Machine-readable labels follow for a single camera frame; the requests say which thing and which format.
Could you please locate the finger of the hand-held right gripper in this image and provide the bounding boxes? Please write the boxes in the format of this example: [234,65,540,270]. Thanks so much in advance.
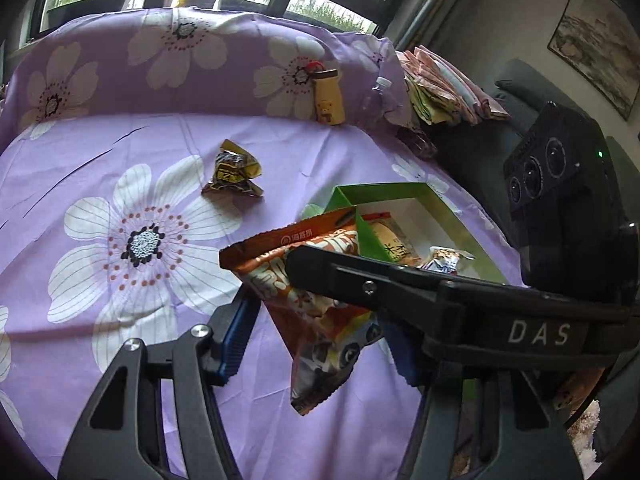
[286,244,447,342]

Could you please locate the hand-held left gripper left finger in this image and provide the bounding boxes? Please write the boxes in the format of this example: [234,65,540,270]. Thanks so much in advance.
[57,290,262,480]

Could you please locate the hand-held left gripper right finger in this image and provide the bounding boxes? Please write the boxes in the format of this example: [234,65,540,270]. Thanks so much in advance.
[384,325,587,480]

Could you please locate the orange snack bag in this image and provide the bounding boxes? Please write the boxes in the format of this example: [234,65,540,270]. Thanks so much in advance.
[219,208,388,417]

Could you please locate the yellow cracker packet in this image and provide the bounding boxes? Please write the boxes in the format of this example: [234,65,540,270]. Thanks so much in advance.
[367,215,426,267]

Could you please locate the green cardboard box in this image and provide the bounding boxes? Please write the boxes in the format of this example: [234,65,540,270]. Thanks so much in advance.
[322,182,508,286]

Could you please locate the brown cartoon snack bag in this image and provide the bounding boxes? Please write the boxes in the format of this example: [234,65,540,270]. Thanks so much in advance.
[420,246,476,276]

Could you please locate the dark plaid pouch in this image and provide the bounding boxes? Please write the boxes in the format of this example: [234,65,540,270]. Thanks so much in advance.
[397,127,438,160]

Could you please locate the dark brown yellow snack packet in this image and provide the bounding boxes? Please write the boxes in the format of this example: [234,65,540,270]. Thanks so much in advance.
[201,138,265,200]

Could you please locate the stack of folded cloths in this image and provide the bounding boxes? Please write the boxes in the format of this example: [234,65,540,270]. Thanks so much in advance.
[397,45,513,126]

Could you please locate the clear water bottle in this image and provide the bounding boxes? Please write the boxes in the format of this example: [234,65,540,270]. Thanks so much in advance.
[361,76,396,128]

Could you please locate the yellow cartoon bottle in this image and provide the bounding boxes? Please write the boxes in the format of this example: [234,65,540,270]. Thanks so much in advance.
[305,60,347,126]

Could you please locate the purple floral bedsheet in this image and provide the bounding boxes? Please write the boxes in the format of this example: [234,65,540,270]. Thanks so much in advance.
[0,110,526,480]

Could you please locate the purple floral pillow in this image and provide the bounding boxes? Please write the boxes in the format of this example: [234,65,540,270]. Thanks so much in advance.
[0,7,401,136]

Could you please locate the framed wall picture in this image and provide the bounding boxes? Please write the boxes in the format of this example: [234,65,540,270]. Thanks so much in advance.
[547,0,640,121]

